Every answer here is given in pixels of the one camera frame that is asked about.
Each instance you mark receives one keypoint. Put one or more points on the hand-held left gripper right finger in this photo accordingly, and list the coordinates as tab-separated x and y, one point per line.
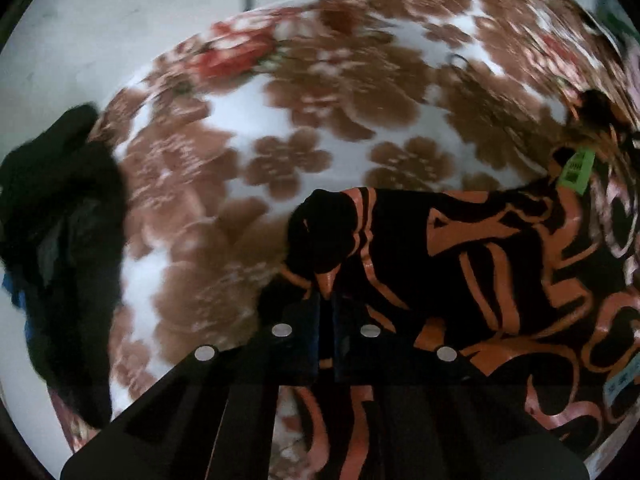
345	345

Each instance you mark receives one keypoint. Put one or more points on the black cloth pile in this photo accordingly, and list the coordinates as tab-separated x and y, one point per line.
60	220

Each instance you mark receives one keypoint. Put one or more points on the brown floral blanket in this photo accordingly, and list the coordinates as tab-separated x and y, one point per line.
300	110

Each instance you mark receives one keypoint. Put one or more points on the black garment with orange print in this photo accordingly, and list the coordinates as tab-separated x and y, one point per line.
415	245

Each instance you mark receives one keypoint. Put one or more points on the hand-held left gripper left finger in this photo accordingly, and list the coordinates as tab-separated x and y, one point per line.
307	340

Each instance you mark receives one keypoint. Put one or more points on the green paper tag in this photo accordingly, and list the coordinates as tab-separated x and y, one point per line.
576	169

